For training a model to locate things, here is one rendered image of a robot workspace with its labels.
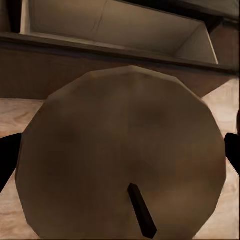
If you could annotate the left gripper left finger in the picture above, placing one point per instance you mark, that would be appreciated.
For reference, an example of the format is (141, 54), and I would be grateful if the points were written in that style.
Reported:
(9, 152)

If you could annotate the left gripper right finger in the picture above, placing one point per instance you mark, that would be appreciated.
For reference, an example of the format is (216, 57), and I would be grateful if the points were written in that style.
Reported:
(232, 146)

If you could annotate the cabinet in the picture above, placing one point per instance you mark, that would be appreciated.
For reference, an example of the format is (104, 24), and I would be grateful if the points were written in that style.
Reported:
(47, 44)

